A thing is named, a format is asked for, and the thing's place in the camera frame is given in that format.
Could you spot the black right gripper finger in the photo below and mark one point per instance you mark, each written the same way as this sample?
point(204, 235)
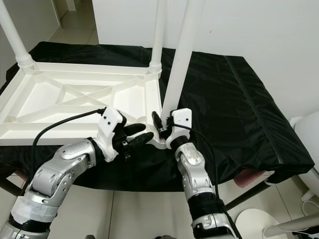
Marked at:
point(157, 121)

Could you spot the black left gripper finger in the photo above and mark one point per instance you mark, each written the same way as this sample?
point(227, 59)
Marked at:
point(134, 129)
point(142, 140)

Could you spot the white plastic table leg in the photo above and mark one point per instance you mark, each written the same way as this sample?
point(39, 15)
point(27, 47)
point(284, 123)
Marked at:
point(159, 30)
point(15, 30)
point(182, 55)

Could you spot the white plastic table top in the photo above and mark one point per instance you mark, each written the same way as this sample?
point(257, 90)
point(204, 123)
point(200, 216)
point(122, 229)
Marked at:
point(50, 99)

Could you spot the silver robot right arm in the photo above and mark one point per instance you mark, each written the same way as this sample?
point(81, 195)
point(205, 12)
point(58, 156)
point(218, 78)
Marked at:
point(194, 169)

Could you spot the black cloth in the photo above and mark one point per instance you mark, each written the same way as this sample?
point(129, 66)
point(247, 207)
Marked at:
point(244, 99)

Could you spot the pink folding table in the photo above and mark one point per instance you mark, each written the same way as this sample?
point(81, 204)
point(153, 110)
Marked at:
point(249, 177)

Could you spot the white round stand base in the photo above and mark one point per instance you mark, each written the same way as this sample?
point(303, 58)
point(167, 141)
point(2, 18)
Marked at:
point(254, 221)

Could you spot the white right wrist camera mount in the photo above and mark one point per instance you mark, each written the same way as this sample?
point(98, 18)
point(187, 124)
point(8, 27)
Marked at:
point(181, 121)

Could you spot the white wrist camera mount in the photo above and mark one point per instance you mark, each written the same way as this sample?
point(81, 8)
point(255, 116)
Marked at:
point(181, 121)
point(110, 122)

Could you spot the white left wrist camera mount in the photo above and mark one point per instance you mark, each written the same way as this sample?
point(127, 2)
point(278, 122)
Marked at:
point(110, 122)

